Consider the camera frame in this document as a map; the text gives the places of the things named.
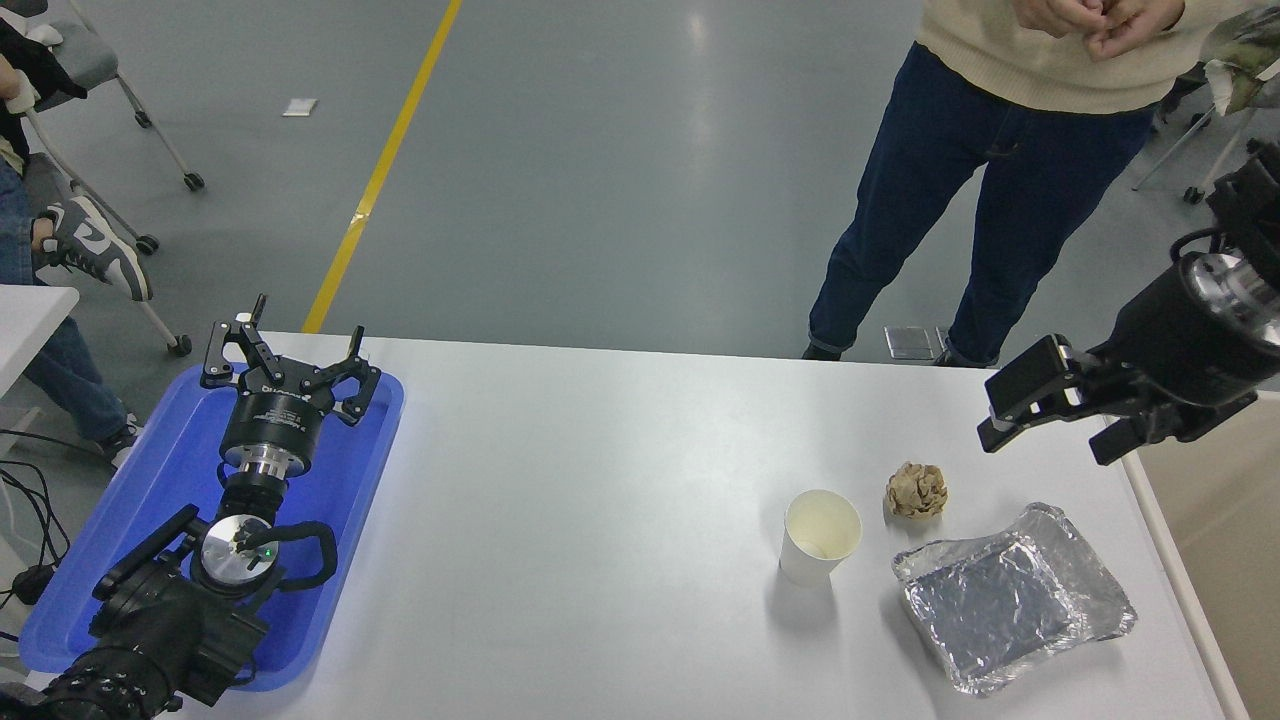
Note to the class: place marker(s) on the person's left hand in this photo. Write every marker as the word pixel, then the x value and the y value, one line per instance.
pixel 1135 25

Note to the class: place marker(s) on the metal floor plate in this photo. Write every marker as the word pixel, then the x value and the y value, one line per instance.
pixel 910 342

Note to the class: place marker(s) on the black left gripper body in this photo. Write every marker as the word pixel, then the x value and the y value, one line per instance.
pixel 275 415

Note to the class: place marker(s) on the large pale bin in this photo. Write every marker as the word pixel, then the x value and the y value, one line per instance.
pixel 1220 560

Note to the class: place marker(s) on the black power adapter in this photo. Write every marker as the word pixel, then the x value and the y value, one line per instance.
pixel 33 583

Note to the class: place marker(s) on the grey wheeled chair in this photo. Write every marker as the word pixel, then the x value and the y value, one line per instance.
pixel 85 55

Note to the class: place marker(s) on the white paper cup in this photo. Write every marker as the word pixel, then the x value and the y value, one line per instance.
pixel 822 530

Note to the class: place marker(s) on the metal frame wheeled chair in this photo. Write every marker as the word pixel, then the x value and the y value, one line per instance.
pixel 1193 195

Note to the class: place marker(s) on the silver foil tray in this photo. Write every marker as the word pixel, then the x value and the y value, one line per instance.
pixel 1010 600

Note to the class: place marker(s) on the seated person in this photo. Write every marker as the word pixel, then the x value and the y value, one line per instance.
pixel 65 375

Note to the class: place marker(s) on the small white table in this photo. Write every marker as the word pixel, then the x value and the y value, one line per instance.
pixel 30 320

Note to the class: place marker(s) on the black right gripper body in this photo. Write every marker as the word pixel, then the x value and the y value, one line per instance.
pixel 1180 350

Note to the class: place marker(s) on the crumpled tan paper ball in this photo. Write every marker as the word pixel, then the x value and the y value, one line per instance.
pixel 915 490

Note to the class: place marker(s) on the blue plastic tray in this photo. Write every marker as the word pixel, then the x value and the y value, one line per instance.
pixel 150 480

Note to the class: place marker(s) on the person's right hand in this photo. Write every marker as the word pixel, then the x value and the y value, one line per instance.
pixel 1055 15

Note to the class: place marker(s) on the standing person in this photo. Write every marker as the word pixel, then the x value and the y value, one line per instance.
pixel 1000 150

